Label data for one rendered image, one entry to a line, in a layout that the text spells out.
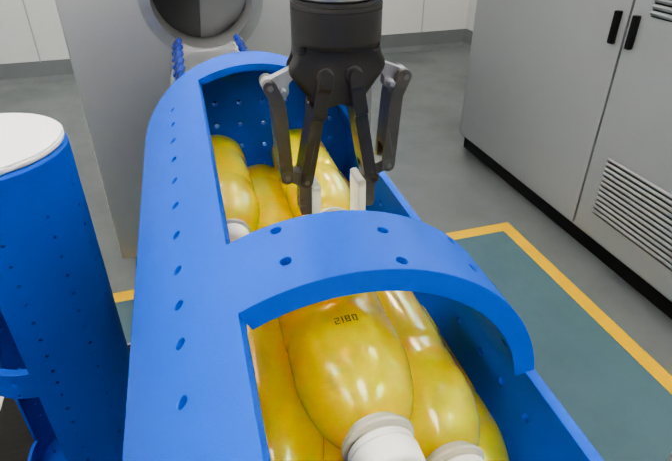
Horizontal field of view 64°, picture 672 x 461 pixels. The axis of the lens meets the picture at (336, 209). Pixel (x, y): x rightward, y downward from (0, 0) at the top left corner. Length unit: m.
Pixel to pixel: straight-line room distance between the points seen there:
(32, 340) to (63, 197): 0.28
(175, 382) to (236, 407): 0.05
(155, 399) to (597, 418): 1.73
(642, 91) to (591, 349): 0.95
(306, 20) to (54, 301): 0.81
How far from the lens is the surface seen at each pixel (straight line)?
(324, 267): 0.30
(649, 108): 2.27
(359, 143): 0.49
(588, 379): 2.05
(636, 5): 2.32
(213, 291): 0.32
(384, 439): 0.29
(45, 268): 1.07
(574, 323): 2.24
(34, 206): 1.01
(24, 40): 5.18
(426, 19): 5.62
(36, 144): 1.04
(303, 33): 0.44
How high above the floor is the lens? 1.42
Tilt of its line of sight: 32 degrees down
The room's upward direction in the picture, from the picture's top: straight up
